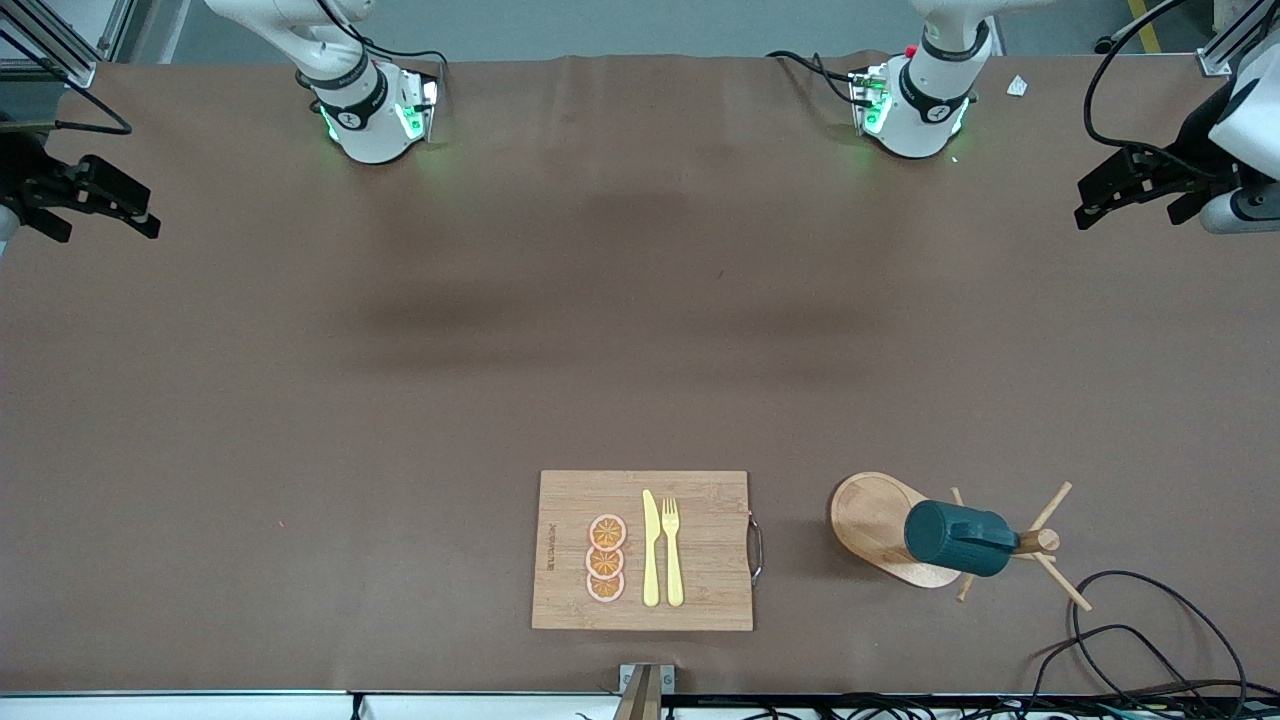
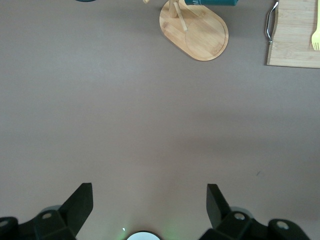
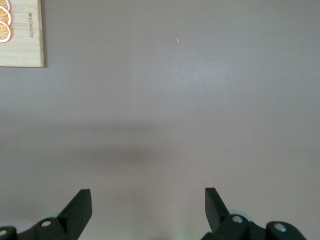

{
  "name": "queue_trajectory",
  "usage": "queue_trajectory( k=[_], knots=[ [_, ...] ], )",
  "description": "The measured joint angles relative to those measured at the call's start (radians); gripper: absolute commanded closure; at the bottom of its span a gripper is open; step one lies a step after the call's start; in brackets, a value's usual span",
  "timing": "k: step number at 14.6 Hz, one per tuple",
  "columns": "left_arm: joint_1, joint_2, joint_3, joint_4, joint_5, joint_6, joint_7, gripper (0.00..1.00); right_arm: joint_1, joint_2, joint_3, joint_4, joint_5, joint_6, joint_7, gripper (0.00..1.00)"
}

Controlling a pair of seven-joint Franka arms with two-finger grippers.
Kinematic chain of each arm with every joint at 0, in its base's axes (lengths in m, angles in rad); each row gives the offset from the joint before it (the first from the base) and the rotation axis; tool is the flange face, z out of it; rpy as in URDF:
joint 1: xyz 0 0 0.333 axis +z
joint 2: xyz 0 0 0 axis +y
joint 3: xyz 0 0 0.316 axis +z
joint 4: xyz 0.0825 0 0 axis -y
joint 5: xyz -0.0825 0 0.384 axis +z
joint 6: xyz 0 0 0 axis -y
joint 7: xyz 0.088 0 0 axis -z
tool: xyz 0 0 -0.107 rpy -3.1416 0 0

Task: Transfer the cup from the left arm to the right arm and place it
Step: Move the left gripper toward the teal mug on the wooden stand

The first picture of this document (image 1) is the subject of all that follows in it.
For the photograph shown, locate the dark teal cup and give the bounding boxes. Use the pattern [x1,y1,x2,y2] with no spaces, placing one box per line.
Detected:
[904,499,1021,578]

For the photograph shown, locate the brown vertical post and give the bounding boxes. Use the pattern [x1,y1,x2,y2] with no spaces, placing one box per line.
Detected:
[612,665,663,720]

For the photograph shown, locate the bamboo cutting board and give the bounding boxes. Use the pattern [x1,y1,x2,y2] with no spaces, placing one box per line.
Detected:
[531,470,764,632]

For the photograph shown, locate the black looped cable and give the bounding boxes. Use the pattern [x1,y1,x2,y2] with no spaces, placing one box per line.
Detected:
[1028,625,1201,720]
[1070,570,1251,720]

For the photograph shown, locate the black arm base cable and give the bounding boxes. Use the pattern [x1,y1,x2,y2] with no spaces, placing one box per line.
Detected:
[315,0,449,71]
[765,50,861,106]

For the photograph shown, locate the black left arm base cable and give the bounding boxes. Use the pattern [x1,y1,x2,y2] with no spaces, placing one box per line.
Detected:
[765,50,861,106]

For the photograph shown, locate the metal table edge bracket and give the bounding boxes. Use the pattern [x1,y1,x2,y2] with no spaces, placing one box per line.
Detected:
[619,662,677,695]

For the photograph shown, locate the yellow plastic knife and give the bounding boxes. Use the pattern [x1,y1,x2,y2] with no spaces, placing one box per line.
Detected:
[641,489,662,608]

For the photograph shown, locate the aluminium frame profile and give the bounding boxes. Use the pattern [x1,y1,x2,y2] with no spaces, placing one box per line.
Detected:
[1197,0,1280,79]
[0,0,98,89]

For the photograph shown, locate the wooden mug tree stand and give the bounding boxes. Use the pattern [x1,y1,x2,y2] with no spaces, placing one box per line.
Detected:
[829,471,1093,613]

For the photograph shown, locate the yellow plastic fork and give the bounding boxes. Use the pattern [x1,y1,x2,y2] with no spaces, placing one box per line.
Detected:
[661,497,685,608]

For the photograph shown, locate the black right arm base cable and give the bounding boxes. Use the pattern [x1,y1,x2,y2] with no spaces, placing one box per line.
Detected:
[315,0,449,71]

